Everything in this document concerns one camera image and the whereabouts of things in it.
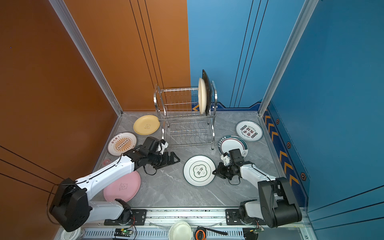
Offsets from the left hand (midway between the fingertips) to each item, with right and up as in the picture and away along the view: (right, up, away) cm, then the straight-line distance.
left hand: (175, 161), depth 81 cm
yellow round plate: (-26, +20, +31) cm, 45 cm away
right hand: (+21, -8, +5) cm, 23 cm away
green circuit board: (-23, -32, -11) cm, 41 cm away
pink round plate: (-29, -16, +1) cm, 33 cm away
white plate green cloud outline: (+13, -8, +8) cm, 17 cm away
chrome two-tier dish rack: (+2, +26, +1) cm, 26 cm away
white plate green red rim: (+36, +8, +21) cm, 42 cm away
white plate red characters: (+50, +16, +27) cm, 59 cm away
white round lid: (-41, -28, -17) cm, 53 cm away
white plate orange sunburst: (-40, +8, +21) cm, 46 cm away
